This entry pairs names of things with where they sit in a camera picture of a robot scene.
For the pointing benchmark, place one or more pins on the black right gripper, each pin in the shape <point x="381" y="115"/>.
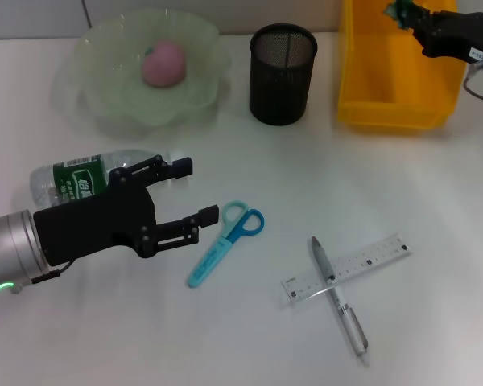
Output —
<point x="459" y="36"/>

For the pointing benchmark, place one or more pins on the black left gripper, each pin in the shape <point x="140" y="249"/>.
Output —
<point x="96" y="225"/>

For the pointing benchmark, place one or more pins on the green plastic wrapper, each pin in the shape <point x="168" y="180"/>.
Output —
<point x="398" y="10"/>

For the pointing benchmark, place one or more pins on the clear bottle with green label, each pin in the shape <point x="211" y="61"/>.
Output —
<point x="76" y="179"/>

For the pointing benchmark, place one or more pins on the pink peach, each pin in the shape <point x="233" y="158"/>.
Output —
<point x="163" y="64"/>

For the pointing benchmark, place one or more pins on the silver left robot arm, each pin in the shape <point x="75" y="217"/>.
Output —
<point x="10" y="249"/>

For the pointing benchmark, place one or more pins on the blue and teal scissors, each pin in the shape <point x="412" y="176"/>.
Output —
<point x="235" y="227"/>

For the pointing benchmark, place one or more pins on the translucent green fruit plate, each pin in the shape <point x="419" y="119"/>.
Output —
<point x="112" y="92"/>

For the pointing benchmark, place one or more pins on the black mesh pen holder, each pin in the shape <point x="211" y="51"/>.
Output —
<point x="281" y="88"/>

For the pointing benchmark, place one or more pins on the clear plastic ruler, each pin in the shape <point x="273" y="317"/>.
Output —
<point x="374" y="257"/>

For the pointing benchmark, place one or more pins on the silver white pen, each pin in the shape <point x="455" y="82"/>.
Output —
<point x="352" y="321"/>

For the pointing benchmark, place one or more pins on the yellow plastic bin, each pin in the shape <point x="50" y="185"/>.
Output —
<point x="386" y="72"/>

